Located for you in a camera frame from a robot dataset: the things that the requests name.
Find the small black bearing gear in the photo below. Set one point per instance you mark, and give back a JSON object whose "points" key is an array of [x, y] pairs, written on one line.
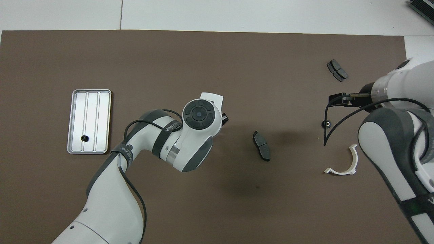
{"points": [[84, 138]]}

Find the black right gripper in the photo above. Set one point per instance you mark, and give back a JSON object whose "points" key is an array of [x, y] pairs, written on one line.
{"points": [[366, 100]]}

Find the large black bearing gear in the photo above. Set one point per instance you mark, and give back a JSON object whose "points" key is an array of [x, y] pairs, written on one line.
{"points": [[327, 124]]}

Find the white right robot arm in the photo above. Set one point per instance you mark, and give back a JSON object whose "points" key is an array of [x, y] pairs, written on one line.
{"points": [[390, 135]]}

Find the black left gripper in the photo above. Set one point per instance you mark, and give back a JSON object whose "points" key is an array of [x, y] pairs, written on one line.
{"points": [[225, 119]]}

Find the long grey brake pad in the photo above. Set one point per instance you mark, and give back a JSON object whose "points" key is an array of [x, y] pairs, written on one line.
{"points": [[261, 144]]}

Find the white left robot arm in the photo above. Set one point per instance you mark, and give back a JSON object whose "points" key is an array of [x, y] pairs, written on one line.
{"points": [[196, 135]]}

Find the short grey brake pad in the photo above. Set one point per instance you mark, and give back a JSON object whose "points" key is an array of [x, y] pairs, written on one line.
{"points": [[337, 70]]}

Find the silver metal tray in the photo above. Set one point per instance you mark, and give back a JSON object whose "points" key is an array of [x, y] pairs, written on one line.
{"points": [[101, 135]]}

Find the brown table mat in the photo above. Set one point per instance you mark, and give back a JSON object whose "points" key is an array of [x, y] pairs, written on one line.
{"points": [[203, 67]]}

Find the dark grey ribbed device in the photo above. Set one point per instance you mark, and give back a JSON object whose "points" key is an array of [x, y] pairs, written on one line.
{"points": [[423, 8]]}

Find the white curved plastic bracket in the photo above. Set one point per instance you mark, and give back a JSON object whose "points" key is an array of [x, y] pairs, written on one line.
{"points": [[354, 161]]}

